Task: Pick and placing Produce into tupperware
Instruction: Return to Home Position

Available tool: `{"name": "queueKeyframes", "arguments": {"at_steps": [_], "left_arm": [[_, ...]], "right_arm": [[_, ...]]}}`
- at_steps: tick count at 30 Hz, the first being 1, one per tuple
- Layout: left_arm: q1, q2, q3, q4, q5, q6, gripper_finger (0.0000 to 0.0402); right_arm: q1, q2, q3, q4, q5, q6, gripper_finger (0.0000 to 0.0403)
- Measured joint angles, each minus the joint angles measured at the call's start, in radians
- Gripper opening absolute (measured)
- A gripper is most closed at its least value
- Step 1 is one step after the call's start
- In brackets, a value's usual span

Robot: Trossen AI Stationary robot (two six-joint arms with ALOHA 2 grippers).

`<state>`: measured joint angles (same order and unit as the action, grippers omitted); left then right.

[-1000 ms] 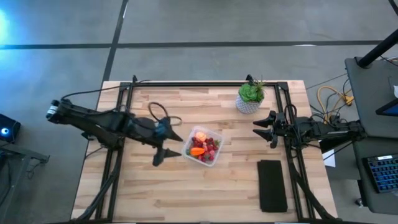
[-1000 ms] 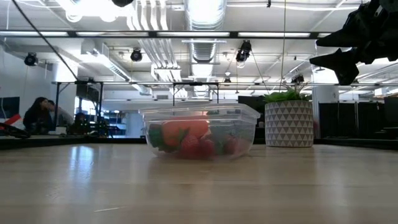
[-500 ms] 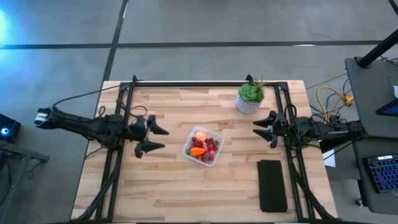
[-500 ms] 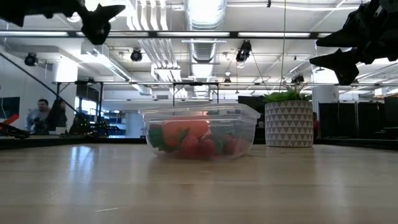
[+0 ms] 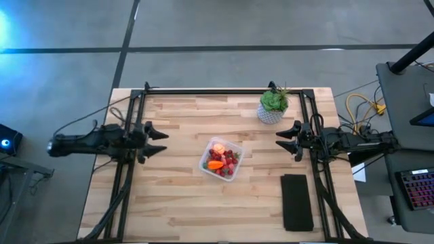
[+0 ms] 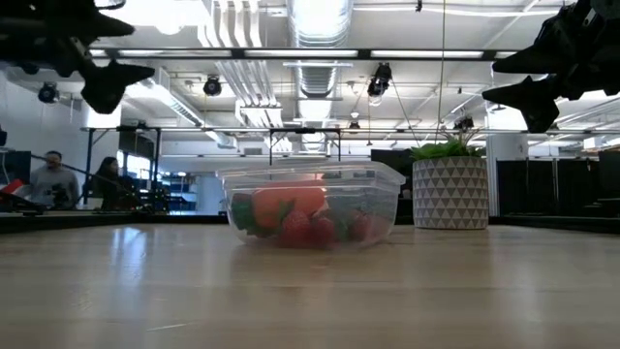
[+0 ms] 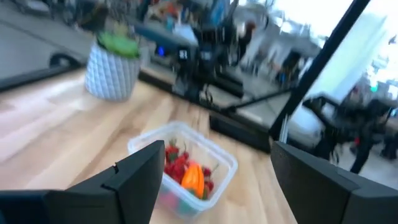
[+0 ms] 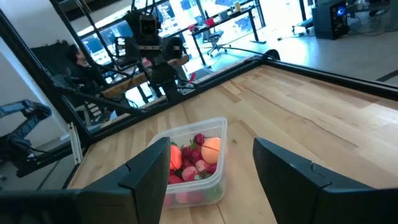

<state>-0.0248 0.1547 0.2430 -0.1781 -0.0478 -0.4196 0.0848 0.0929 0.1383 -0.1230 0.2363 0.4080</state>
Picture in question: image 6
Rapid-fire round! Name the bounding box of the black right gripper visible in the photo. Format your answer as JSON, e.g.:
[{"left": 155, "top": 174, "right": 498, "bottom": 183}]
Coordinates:
[{"left": 481, "top": 0, "right": 620, "bottom": 135}]

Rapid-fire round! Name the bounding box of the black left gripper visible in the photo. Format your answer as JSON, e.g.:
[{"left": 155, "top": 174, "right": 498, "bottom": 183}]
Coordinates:
[{"left": 0, "top": 0, "right": 156, "bottom": 115}]

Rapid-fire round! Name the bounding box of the clear plastic tupperware container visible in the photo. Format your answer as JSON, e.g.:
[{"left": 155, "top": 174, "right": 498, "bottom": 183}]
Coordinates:
[{"left": 215, "top": 161, "right": 407, "bottom": 252}]

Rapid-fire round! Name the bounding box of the orange toy carrot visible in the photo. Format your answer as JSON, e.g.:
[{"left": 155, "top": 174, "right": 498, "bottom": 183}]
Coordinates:
[{"left": 231, "top": 179, "right": 328, "bottom": 238}]

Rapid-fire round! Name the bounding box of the red strawberry with large leaves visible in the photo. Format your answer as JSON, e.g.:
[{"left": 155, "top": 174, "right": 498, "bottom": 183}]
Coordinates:
[{"left": 278, "top": 208, "right": 316, "bottom": 249}]

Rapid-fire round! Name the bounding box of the thin black diagonal rod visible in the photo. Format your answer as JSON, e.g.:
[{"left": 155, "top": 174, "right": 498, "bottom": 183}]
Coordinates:
[{"left": 28, "top": 152, "right": 140, "bottom": 198}]

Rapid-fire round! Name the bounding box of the person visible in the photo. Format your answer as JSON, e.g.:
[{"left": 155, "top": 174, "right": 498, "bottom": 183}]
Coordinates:
[
  {"left": 91, "top": 156, "right": 137, "bottom": 210},
  {"left": 29, "top": 149, "right": 81, "bottom": 210}
]

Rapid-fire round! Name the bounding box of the succulent in white patterned pot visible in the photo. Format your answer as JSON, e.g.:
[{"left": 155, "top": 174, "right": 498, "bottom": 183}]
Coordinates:
[{"left": 410, "top": 128, "right": 490, "bottom": 231}]

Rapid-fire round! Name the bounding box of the black monitor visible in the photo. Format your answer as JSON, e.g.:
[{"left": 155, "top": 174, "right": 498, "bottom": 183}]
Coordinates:
[{"left": 370, "top": 148, "right": 418, "bottom": 169}]

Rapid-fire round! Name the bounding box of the black overhead beam with lights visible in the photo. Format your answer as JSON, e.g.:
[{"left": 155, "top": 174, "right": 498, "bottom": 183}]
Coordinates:
[{"left": 89, "top": 47, "right": 519, "bottom": 62}]

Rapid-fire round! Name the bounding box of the tall black distant rig frame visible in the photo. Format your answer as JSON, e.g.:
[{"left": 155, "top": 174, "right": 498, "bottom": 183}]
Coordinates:
[{"left": 84, "top": 125, "right": 164, "bottom": 205}]

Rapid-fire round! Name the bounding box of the black partition wall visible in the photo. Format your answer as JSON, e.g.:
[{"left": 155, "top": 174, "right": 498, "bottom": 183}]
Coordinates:
[{"left": 496, "top": 149, "right": 620, "bottom": 217}]

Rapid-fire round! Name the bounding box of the dark wall screen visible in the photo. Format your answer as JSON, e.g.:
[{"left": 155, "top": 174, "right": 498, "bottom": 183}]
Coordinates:
[{"left": 0, "top": 150, "right": 33, "bottom": 186}]

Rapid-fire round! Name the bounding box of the red tool handle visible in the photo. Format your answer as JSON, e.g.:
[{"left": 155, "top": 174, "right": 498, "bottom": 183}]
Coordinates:
[{"left": 0, "top": 177, "right": 25, "bottom": 198}]

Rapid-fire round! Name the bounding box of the small black distant rig frame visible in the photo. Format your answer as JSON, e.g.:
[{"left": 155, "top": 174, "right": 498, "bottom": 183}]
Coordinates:
[{"left": 268, "top": 127, "right": 343, "bottom": 166}]

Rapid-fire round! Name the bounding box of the silver ventilation duct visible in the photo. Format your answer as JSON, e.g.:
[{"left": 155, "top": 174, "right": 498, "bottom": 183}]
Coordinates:
[{"left": 285, "top": 0, "right": 355, "bottom": 151}]

